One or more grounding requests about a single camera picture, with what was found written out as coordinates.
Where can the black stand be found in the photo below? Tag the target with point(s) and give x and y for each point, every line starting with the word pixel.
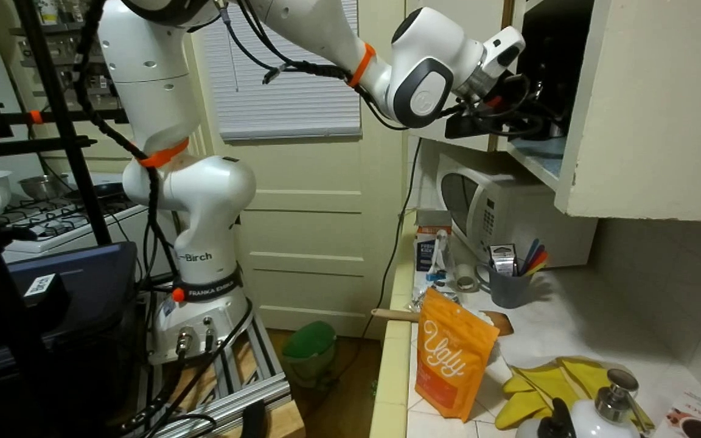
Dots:
pixel 58 115

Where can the shelf with jars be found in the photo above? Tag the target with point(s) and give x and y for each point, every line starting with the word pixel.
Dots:
pixel 61 42

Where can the yellow rubber gloves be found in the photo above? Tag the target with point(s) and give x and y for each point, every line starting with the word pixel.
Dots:
pixel 545 389

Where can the wooden spatula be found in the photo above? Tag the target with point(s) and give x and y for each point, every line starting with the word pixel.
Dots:
pixel 396 315

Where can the white and blue carton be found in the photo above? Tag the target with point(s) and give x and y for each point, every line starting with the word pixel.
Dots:
pixel 425 243

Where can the black box with white label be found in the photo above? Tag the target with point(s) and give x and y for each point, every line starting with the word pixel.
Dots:
pixel 46 298

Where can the white microwave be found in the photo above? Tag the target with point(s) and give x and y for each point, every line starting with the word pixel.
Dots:
pixel 521 213

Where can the metal bowl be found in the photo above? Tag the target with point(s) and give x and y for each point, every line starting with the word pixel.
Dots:
pixel 43 187

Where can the cream wall cabinet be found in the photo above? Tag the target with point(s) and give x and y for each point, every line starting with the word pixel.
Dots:
pixel 642 109

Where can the white gas stove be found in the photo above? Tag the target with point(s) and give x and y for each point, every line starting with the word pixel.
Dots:
pixel 52 222

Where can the clear plastic bag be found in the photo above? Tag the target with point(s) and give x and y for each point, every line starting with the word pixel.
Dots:
pixel 442 267

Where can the silver foil packet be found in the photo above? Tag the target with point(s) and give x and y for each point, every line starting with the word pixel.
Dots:
pixel 502 258

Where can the green bin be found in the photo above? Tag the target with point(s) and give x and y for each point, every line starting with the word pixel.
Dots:
pixel 309 353

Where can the dark blue case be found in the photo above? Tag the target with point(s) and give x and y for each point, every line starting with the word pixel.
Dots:
pixel 101 286

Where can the microwave door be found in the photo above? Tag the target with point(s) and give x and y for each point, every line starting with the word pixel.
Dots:
pixel 459 201

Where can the cream cabinet door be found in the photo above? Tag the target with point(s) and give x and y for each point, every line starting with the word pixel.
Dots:
pixel 648 109

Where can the roll of tape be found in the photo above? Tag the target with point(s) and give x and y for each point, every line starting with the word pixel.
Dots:
pixel 465 280

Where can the white window blind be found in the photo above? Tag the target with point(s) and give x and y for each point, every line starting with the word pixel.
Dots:
pixel 289 97

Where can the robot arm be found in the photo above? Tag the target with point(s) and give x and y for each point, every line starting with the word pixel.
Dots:
pixel 204 201

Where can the white soap dispenser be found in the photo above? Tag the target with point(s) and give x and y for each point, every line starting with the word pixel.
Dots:
pixel 606 413

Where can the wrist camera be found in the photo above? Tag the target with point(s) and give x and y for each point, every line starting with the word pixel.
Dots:
pixel 466 126

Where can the grey mug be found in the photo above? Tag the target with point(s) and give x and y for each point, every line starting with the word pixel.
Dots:
pixel 509 291

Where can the printed booklet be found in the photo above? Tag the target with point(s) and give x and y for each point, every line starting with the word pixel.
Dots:
pixel 700 417

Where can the bundle of coloured utensils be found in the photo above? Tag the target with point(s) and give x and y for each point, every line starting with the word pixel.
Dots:
pixel 534 258

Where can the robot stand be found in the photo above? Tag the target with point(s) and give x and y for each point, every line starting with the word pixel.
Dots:
pixel 253 389

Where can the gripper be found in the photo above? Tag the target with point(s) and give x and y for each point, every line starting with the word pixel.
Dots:
pixel 524 115

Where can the orange pouch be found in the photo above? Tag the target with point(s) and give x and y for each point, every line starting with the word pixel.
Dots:
pixel 451 359

